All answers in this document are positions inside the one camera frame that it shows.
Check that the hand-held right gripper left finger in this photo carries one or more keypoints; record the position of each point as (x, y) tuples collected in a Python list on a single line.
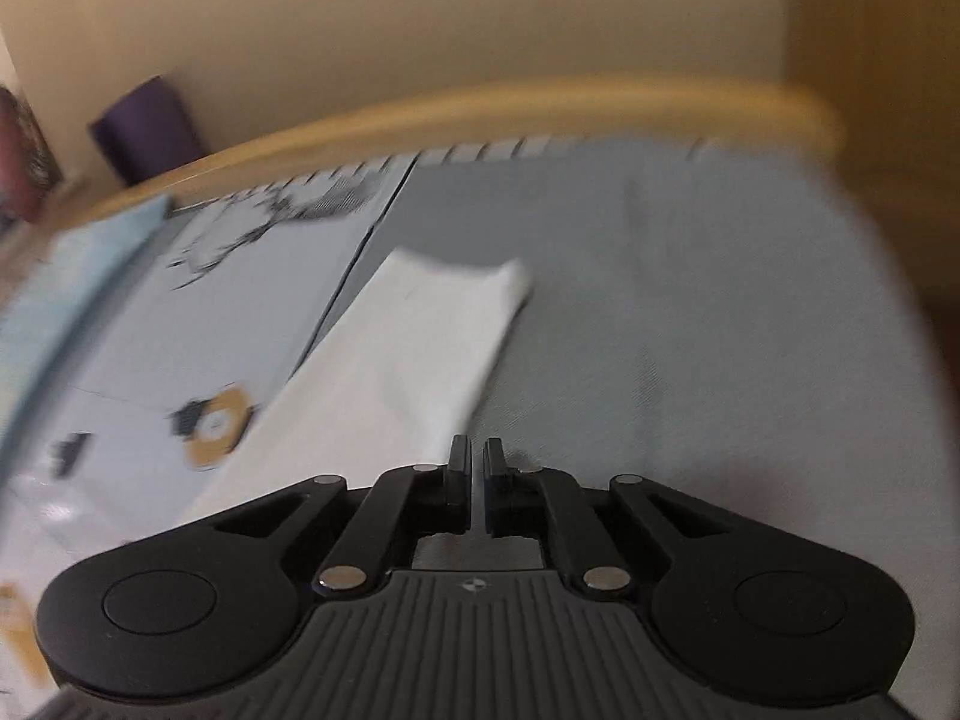
[(458, 476)]

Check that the grey printed bed sheet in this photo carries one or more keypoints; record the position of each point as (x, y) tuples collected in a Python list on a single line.
[(675, 315)]

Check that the red printed cushion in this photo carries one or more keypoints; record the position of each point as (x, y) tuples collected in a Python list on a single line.
[(26, 157)]

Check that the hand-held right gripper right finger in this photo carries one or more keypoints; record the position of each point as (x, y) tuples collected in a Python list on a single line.
[(495, 478)]

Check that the wooden bed frame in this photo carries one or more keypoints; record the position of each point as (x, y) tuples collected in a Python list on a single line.
[(525, 109)]

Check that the light blue blanket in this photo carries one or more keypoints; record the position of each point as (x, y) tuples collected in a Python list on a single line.
[(67, 277)]

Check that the white garment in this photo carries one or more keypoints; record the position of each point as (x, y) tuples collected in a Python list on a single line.
[(390, 360)]

